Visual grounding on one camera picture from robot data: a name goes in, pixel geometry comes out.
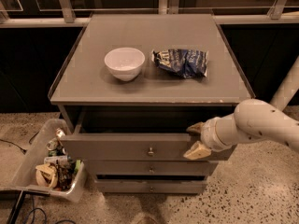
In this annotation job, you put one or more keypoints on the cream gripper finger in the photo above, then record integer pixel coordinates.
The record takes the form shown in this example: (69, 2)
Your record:
(197, 151)
(195, 128)

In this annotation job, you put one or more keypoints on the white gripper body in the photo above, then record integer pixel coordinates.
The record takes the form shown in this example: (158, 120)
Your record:
(207, 136)

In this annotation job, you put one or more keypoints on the grey top drawer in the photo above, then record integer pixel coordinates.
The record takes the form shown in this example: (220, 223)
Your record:
(137, 133)

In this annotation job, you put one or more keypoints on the grey drawer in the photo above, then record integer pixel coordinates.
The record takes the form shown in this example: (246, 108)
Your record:
(137, 133)
(97, 167)
(150, 186)

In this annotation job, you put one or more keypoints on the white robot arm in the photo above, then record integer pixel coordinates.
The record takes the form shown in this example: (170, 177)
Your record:
(252, 121)

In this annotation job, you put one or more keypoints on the grey drawer cabinet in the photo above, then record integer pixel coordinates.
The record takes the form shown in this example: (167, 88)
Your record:
(84, 79)

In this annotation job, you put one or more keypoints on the grey middle drawer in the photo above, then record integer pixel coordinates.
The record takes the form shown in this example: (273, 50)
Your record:
(97, 167)

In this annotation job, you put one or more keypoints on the grey bottom drawer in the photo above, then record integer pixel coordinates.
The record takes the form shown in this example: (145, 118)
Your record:
(150, 186)

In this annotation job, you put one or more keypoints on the blue crumpled chip bag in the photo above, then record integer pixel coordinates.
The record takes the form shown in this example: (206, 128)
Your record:
(185, 63)

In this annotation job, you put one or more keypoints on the white ceramic bowl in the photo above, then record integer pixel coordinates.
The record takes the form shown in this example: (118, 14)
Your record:
(124, 63)

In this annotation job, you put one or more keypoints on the crushed can upper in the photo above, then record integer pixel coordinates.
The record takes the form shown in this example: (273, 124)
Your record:
(59, 133)

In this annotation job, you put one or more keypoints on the clear plastic trash bin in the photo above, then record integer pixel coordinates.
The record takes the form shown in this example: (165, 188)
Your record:
(24, 179)

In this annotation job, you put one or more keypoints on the metal window railing frame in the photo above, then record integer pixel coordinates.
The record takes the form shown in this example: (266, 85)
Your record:
(55, 13)

